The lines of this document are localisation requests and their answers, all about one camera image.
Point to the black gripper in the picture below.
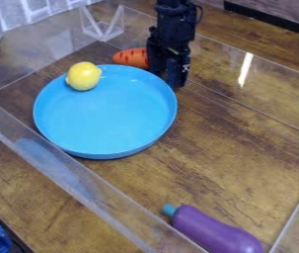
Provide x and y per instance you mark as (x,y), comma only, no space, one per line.
(170,36)

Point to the orange toy carrot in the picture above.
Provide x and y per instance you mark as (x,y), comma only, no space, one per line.
(134,56)

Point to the clear acrylic enclosure wall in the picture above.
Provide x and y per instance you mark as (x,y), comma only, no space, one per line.
(228,159)

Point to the blue round tray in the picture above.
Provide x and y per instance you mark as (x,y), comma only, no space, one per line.
(113,121)

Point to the yellow toy lemon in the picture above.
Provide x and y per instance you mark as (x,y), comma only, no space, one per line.
(84,76)

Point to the white patterned curtain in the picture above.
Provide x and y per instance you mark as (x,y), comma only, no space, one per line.
(25,12)

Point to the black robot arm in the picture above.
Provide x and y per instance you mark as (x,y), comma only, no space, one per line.
(176,2)

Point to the clear acrylic corner bracket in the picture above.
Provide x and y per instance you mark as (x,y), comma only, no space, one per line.
(101,30)

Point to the purple toy eggplant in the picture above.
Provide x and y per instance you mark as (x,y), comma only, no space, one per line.
(217,236)

